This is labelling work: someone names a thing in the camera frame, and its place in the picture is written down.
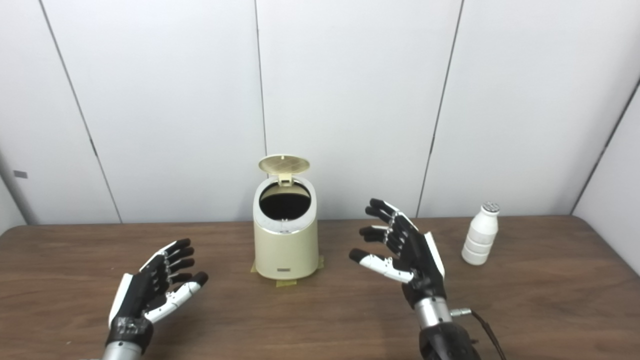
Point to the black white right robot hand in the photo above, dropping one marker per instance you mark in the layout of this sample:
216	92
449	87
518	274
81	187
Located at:
417	260

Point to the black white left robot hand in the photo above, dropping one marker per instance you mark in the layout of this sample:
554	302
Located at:
137	295

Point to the small white plastic bottle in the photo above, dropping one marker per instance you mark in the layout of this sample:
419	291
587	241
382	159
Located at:
481	240

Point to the cream-colored bin with lid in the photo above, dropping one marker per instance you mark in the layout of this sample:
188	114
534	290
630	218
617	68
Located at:
285	250

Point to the small grey wall tag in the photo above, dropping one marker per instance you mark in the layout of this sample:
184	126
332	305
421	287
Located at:
20	174

